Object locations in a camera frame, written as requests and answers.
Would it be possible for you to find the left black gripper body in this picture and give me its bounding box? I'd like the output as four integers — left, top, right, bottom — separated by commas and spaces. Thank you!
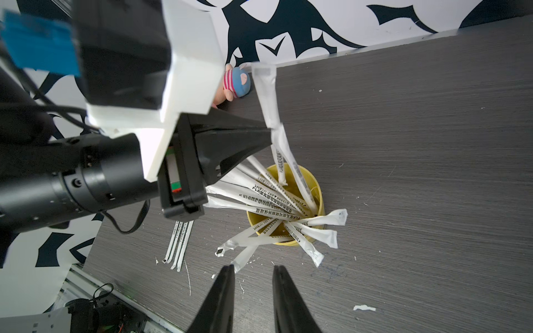
158, 112, 221, 219

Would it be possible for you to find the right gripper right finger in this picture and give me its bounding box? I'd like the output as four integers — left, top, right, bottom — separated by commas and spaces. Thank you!
273, 266, 321, 333

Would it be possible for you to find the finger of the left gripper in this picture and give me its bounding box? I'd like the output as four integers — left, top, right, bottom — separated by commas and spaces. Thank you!
189, 114, 271, 185

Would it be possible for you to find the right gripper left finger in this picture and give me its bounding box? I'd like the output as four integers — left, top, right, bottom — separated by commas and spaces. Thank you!
186, 265, 235, 333

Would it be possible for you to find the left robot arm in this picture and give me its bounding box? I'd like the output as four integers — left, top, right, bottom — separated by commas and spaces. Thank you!
1, 72, 271, 255

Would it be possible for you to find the bundle of wrapped straws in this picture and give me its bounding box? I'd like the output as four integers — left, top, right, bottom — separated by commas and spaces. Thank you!
203, 155, 348, 273

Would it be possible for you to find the yellow plastic cup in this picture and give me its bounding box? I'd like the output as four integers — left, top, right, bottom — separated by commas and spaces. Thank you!
247, 165, 326, 247

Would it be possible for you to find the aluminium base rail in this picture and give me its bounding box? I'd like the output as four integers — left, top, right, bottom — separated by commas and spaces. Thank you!
0, 264, 184, 333

